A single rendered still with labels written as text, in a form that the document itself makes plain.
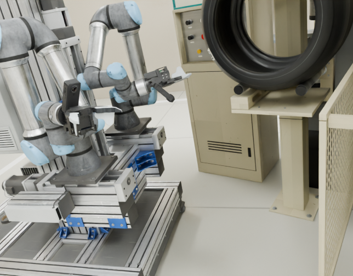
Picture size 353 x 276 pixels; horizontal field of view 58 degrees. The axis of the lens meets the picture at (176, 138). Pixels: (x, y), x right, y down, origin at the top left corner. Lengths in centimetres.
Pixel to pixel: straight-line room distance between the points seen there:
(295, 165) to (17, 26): 157
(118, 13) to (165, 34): 345
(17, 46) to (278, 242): 159
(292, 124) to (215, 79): 66
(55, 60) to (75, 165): 43
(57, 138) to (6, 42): 36
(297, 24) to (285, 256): 119
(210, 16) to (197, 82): 95
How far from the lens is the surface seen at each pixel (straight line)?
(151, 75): 148
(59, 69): 128
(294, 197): 215
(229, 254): 191
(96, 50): 155
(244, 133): 232
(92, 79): 144
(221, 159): 251
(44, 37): 130
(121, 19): 166
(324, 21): 132
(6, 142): 180
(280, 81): 141
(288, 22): 177
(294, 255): 191
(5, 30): 125
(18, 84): 128
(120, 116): 181
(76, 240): 192
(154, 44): 516
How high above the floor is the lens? 132
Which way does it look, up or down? 23 degrees down
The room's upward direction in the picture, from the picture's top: 11 degrees counter-clockwise
